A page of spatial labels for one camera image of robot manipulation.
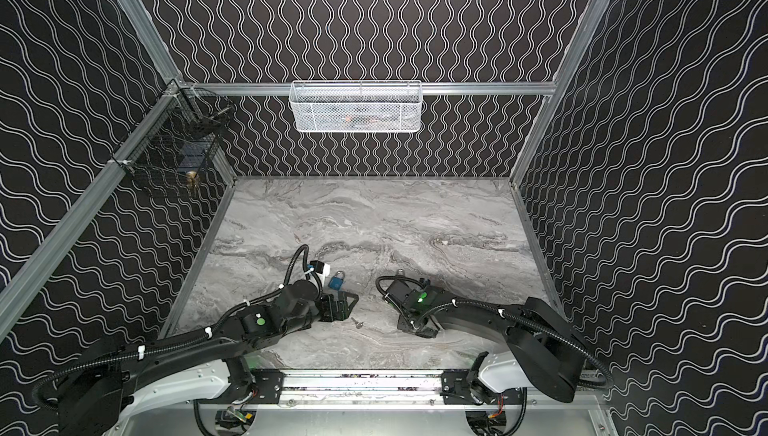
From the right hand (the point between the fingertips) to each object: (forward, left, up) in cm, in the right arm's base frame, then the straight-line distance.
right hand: (411, 327), depth 85 cm
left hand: (+2, +15, +13) cm, 20 cm away
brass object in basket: (+29, +61, +30) cm, 74 cm away
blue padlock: (+12, +23, +3) cm, 26 cm away
